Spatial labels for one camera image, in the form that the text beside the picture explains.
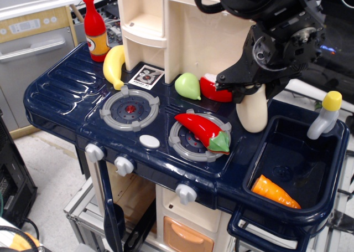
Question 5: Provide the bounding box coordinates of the navy toy kitchen counter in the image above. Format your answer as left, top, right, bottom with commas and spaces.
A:
24, 44, 350, 251

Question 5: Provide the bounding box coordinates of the cream toy kitchen shelf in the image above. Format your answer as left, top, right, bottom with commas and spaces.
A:
118, 0, 254, 84

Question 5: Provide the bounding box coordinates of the grey left stove burner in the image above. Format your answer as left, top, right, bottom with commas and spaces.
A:
100, 86, 160, 132

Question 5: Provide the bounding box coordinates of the navy toy ladle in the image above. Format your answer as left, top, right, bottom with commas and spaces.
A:
98, 160, 123, 252

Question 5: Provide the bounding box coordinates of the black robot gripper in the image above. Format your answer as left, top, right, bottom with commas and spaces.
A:
215, 11, 326, 103

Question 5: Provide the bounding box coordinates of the red ketchup bottle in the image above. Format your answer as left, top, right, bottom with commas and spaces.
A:
83, 0, 110, 63

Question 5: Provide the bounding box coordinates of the grey toy dishwasher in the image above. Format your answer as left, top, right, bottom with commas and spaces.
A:
1, 0, 78, 131

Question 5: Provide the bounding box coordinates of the grey stove knob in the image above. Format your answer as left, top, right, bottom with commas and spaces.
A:
175, 184, 197, 205
114, 156, 134, 177
85, 143, 105, 162

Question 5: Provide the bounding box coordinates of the white metal stand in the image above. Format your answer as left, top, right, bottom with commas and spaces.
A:
282, 79, 354, 111

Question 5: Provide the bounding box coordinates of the grey left stove knob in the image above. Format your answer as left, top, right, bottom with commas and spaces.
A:
85, 143, 105, 162

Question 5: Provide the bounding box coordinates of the green toy pear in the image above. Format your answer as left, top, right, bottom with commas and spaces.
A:
174, 73, 201, 100

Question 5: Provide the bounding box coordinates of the grey toy faucet yellow knob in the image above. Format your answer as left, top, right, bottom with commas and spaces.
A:
307, 91, 342, 140

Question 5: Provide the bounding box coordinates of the orange toy drawer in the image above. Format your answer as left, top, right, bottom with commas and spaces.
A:
163, 217, 214, 252

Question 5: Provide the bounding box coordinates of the black computer case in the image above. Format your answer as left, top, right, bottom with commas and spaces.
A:
1, 120, 37, 228

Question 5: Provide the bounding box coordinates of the grey oval button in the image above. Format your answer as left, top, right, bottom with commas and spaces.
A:
139, 135, 160, 149

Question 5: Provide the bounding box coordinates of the cream detergent bottle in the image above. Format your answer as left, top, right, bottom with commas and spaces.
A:
236, 84, 268, 133

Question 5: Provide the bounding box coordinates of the yellow toy banana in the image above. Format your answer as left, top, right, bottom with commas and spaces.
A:
103, 45, 125, 91

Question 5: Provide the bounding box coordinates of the grey stove burner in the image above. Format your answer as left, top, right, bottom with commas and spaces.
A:
100, 86, 160, 132
168, 109, 232, 162

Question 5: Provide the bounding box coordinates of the red toy chili pepper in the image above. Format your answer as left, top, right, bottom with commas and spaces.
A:
175, 113, 230, 155

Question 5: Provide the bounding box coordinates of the orange toy carrot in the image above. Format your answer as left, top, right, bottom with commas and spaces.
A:
251, 175, 301, 209

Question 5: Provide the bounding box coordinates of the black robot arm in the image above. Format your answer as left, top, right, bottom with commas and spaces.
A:
194, 0, 326, 104

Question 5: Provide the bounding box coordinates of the white sticker label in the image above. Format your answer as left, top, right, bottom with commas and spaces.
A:
128, 64, 165, 90

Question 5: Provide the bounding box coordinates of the grey right stove knob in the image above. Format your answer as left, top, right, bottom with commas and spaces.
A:
175, 184, 197, 205

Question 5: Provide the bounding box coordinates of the grey right stove burner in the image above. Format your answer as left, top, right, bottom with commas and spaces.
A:
168, 109, 232, 162

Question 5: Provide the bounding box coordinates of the grey middle stove knob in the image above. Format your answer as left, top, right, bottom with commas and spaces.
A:
114, 156, 134, 177

